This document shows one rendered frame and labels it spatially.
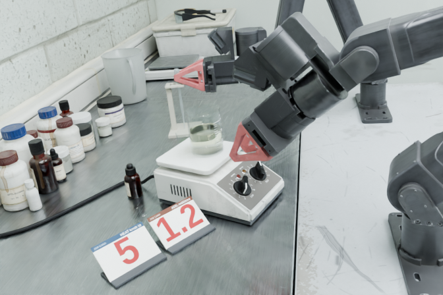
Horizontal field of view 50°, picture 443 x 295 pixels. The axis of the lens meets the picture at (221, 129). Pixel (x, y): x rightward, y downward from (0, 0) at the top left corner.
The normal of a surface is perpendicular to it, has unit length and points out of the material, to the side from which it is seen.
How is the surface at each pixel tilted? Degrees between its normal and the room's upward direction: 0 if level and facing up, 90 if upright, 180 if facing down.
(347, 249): 0
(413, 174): 90
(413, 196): 90
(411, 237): 90
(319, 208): 0
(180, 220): 40
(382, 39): 90
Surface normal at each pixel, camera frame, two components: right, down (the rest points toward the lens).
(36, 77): 0.98, -0.03
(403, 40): -0.37, 0.34
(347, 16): 0.07, 0.39
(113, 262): 0.35, -0.57
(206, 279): -0.10, -0.92
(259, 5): -0.17, 0.39
